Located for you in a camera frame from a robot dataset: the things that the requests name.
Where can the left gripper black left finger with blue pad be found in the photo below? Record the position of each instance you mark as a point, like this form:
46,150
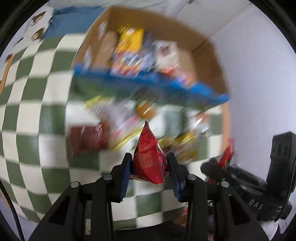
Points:
66,219

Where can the dark red brown box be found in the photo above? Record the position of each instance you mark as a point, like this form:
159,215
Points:
86,139

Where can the cardboard box with milk print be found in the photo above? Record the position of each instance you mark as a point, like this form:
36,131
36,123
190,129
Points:
174,66

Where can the braised egg snack packet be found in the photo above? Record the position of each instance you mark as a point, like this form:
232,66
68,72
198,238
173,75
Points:
145,110

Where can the bear print pillow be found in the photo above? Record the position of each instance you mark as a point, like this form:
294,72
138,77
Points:
36,29

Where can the blue bed sheet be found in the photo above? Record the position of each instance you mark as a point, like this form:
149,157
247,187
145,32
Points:
72,20

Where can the green white checkered quilt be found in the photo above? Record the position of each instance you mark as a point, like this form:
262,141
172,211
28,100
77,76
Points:
37,102

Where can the small red snack packet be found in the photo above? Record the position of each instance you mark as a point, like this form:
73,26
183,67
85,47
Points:
149,160

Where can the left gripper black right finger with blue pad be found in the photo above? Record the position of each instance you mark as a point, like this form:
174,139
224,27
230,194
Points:
232,218

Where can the yellow snack bag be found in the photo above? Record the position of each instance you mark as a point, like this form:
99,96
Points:
130,39

